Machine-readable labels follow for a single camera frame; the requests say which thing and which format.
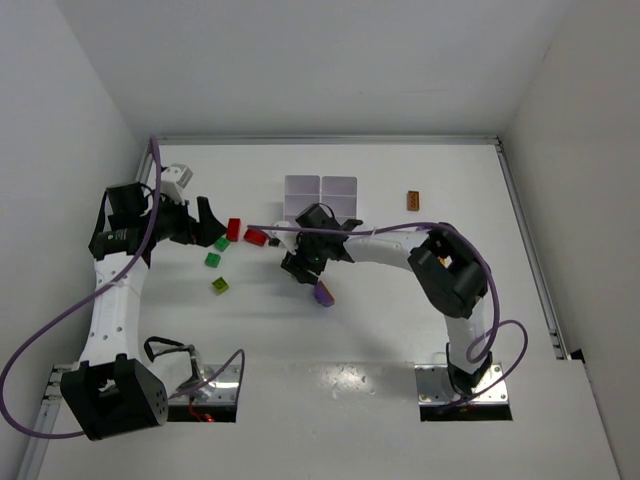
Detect red arch lego brick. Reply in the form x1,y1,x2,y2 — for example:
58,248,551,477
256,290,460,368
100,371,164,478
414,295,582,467
243,228,269,247

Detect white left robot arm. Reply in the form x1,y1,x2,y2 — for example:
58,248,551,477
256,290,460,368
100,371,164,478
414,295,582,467
61,181,226,441

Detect white divided storage box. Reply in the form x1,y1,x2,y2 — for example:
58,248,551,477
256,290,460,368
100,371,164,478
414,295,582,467
283,175,358,223

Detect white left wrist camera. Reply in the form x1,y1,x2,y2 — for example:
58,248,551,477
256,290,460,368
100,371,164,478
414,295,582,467
160,164,193,204

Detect orange lego brick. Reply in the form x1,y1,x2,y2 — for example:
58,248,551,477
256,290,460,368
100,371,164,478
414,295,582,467
406,190,420,212

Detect metal base plate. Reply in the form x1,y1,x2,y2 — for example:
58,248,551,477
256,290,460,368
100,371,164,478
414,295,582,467
414,364,509,407
169,364,241,407

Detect purple half-round lego piece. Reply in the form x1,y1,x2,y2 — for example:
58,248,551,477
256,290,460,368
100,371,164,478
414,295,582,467
313,281,335,308

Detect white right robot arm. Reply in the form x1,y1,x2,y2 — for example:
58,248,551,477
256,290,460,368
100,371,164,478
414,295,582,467
271,204,491,396

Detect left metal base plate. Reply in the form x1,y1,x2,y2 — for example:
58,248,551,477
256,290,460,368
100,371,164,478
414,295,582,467
169,364,241,407

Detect small green lego brick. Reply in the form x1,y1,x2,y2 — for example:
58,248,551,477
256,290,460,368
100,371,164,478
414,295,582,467
213,236,230,252

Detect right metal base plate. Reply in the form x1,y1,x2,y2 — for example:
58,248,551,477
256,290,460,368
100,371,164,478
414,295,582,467
414,364,509,407

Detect yellow-green lego brick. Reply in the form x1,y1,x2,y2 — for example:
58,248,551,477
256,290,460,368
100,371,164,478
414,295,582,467
211,277,229,295

